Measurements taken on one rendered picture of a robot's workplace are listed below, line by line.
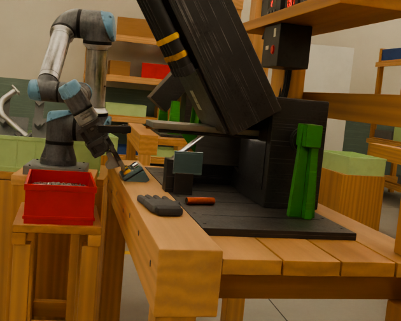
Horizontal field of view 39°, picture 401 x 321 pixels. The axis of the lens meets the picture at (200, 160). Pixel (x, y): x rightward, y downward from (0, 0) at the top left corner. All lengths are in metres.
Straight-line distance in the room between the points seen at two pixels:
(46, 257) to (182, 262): 1.72
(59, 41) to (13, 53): 6.96
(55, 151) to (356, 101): 1.23
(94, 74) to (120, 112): 6.25
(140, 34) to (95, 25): 6.35
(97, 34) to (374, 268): 1.45
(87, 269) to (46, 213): 0.21
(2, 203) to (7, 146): 0.27
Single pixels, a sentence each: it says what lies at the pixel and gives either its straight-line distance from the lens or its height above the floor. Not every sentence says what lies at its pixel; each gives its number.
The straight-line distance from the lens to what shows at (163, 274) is 1.22.
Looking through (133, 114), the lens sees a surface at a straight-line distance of 8.64.
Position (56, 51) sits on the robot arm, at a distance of 2.25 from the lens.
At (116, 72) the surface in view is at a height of 1.47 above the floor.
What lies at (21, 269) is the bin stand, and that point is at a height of 0.66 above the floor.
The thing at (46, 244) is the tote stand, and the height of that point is 0.46.
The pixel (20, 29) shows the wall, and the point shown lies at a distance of 9.26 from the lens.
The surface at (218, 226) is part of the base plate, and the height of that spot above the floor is 0.90.
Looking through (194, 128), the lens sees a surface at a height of 1.12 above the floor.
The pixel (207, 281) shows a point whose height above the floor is 0.83.
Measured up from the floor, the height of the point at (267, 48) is 1.42.
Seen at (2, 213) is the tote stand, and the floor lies 0.59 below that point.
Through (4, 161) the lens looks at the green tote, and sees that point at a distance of 2.85.
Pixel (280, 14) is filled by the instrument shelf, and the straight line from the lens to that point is 2.04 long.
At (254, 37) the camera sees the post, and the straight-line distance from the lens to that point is 2.69.
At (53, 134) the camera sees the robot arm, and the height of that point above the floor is 1.01.
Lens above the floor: 1.22
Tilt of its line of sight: 6 degrees down
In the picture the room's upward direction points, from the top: 5 degrees clockwise
